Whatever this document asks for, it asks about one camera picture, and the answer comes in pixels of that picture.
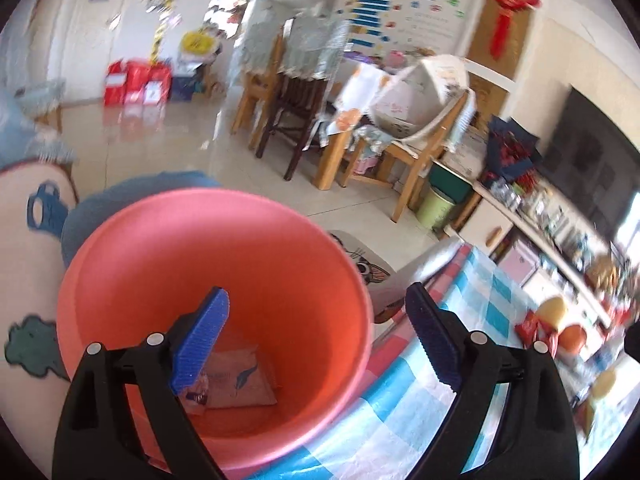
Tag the pink storage box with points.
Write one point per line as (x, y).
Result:
(517, 265)

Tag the large yellow pear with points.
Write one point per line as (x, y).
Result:
(552, 310)

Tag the lace chair cover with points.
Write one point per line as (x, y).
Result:
(315, 45)

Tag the black television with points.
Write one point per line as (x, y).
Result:
(590, 160)

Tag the red snack packet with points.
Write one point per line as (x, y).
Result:
(535, 332)

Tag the cat printed cushion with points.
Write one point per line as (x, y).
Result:
(365, 265)

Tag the pink plastic bucket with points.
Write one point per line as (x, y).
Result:
(250, 260)

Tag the dark blue flower bouquet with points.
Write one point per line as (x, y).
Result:
(510, 150)

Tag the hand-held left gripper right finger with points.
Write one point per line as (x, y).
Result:
(435, 340)

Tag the cream printed sofa cushion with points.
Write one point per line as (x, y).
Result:
(25, 270)

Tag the white printed carton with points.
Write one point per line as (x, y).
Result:
(470, 152)

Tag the white television cabinet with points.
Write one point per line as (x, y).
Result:
(482, 220)

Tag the red gift box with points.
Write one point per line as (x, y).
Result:
(115, 85)
(159, 85)
(137, 82)

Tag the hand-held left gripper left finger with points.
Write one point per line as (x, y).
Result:
(200, 345)

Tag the clear candy wrapper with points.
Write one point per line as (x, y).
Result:
(197, 401)

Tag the blue checked tablecloth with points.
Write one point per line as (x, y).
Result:
(400, 435)

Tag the orange printed table cover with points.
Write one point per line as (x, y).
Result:
(360, 90)

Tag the beige snack wrapper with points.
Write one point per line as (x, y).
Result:
(240, 380)

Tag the dark wooden chair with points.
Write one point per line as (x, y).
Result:
(295, 105)

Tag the small yellow pear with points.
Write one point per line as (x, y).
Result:
(605, 385)

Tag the light green trash bin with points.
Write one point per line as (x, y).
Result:
(435, 210)

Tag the light wooden chair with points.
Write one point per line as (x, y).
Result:
(415, 160)
(250, 90)

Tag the red apple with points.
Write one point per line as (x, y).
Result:
(572, 340)

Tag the blue striped wall chart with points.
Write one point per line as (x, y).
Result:
(375, 10)

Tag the person's leg in jeans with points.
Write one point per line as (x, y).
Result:
(100, 210)

